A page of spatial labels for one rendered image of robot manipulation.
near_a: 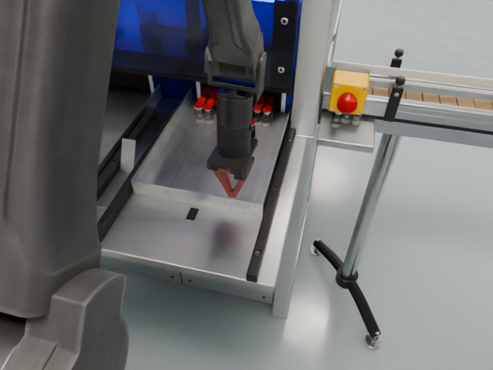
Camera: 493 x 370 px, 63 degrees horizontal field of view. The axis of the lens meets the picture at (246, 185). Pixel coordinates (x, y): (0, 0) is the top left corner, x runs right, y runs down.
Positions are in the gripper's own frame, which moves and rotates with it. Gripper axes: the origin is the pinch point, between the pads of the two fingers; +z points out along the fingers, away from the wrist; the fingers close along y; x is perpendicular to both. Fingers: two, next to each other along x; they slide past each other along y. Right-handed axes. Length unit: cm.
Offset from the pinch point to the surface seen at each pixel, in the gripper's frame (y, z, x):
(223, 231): -5.2, 5.0, 0.1
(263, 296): 37, 74, -3
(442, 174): 139, 70, -78
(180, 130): 20.6, 0.6, 18.2
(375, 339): 38, 83, -45
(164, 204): -1.6, 4.5, 13.0
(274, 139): 22.7, 0.2, -3.7
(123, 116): 22.5, 0.4, 33.7
